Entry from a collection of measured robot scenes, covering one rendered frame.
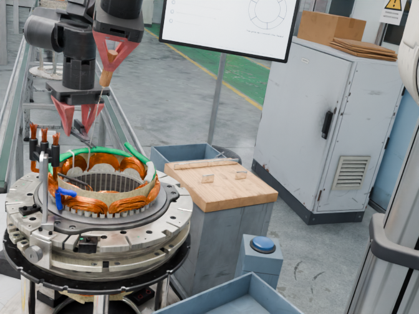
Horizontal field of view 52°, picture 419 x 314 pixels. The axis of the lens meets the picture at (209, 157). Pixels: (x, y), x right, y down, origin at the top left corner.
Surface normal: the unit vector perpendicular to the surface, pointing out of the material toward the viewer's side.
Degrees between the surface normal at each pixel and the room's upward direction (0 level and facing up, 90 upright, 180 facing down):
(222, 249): 90
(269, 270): 90
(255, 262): 90
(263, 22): 83
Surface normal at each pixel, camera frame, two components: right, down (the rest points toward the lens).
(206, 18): -0.11, 0.23
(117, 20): 0.31, -0.71
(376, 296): -0.30, 0.31
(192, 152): 0.50, 0.39
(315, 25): -0.87, 0.06
